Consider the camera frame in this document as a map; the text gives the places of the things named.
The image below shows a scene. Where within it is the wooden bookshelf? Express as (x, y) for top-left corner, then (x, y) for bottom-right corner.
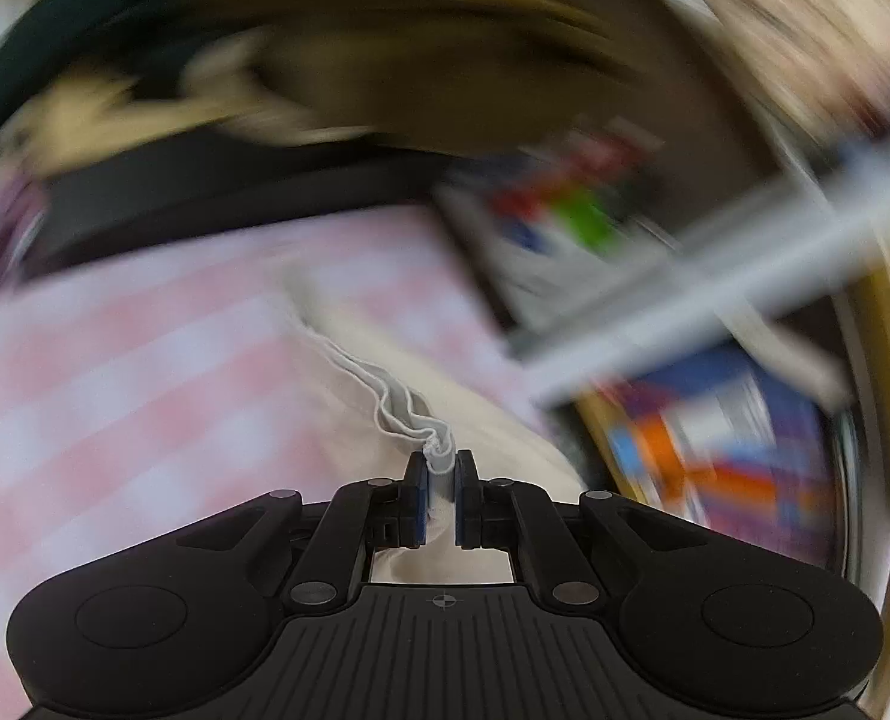
(430, 0), (890, 720)

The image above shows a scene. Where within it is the tall white orange box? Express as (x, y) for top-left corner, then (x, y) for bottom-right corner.
(602, 360), (828, 550)

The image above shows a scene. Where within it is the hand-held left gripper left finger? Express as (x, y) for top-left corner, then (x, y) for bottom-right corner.
(179, 450), (429, 612)

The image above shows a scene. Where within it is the cream printed t-shirt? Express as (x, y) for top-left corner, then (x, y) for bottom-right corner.
(284, 270), (590, 587)

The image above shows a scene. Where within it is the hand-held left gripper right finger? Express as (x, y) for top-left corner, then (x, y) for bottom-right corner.
(454, 448), (707, 610)

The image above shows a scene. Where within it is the pink checked desk mat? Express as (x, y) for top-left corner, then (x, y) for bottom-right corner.
(0, 206), (558, 720)

